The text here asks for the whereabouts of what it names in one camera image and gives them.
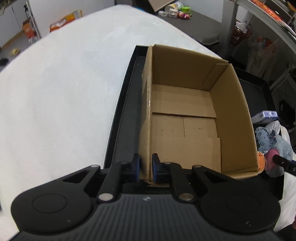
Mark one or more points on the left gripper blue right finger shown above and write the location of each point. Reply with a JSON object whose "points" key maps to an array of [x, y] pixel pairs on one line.
{"points": [[172, 174]]}

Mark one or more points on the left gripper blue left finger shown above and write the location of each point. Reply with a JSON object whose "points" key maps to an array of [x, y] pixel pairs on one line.
{"points": [[116, 177]]}

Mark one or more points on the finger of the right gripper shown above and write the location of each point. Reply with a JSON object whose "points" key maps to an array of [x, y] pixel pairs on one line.
{"points": [[288, 166]]}

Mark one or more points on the hamburger plush toy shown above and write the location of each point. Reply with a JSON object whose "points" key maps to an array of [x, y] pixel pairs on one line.
{"points": [[261, 162]]}

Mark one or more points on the grey plush toy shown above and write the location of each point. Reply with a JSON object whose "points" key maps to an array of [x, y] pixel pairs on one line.
{"points": [[280, 147]]}

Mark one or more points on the brown cardboard box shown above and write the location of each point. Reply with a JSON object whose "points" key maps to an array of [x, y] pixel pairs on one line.
{"points": [[194, 112]]}

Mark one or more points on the black shallow tray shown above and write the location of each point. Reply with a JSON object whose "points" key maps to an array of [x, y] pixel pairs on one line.
{"points": [[124, 136]]}

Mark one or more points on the blue white small box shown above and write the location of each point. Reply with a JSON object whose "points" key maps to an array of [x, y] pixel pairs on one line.
{"points": [[265, 116]]}

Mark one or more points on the red basket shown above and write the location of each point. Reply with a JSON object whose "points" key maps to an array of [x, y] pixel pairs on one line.
{"points": [[239, 33]]}

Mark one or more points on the grey padded bench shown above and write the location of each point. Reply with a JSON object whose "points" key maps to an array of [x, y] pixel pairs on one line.
{"points": [[199, 27]]}

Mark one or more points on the small toys pile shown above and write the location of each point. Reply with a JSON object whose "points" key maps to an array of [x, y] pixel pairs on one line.
{"points": [[178, 9]]}

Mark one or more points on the orange cardboard box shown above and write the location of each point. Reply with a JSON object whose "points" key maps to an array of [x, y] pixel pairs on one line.
{"points": [[65, 20]]}

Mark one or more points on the brown tilted tray lid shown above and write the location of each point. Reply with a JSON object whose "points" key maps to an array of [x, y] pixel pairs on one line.
{"points": [[159, 4]]}

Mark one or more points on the curved grey desk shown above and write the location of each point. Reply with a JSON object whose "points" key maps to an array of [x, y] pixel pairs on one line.
{"points": [[277, 25]]}

